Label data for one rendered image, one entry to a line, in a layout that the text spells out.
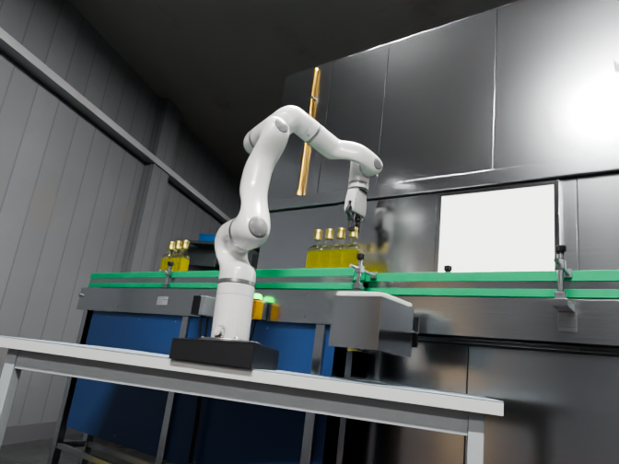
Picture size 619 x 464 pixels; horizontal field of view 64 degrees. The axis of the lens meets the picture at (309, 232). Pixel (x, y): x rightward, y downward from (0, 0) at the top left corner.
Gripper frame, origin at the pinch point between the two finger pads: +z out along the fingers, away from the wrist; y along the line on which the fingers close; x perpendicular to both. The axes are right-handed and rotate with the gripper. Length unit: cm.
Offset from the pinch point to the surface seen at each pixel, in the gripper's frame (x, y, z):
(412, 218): 19.1, -12.3, -5.9
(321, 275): -3.6, 13.6, 22.8
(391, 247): 10.6, -12.2, 5.6
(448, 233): 34.1, -12.7, 1.2
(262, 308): -25.8, 19.0, 36.7
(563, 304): 79, 16, 32
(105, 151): -292, -40, -103
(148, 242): -315, -116, -43
